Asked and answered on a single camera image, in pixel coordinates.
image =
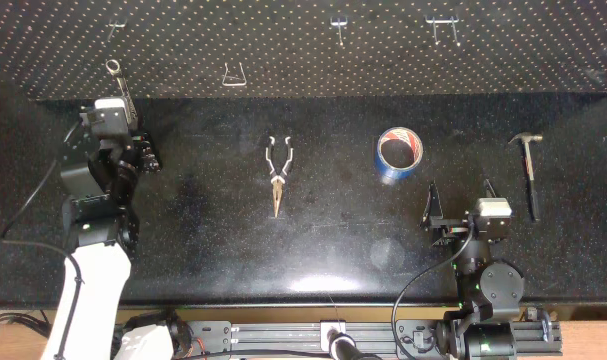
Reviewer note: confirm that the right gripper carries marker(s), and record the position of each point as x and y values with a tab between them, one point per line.
450	230

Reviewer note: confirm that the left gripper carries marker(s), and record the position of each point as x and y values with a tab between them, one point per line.
146	152

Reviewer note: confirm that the wrench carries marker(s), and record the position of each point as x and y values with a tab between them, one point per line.
123	85

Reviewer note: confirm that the black and white pliers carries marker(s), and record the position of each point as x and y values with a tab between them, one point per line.
278	192

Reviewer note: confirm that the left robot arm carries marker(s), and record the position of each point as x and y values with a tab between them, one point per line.
95	290

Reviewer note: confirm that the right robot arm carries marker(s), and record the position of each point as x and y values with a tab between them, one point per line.
500	287

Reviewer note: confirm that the black pegboard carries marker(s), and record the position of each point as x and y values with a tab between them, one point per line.
303	55

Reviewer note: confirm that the hammer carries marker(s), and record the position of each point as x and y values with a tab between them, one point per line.
530	170

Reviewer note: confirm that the roll of blue tape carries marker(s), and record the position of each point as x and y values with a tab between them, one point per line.
383	167

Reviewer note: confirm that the metal hook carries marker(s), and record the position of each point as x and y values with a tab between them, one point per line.
443	20
339	27
116	22
234	84

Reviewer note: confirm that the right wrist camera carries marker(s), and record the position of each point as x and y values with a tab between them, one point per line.
494	207

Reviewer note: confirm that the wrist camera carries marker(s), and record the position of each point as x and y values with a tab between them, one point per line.
110	115
494	207

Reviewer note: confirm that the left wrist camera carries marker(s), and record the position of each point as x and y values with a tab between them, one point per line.
110	115

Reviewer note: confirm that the mounting rail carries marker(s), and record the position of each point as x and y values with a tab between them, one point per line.
283	337

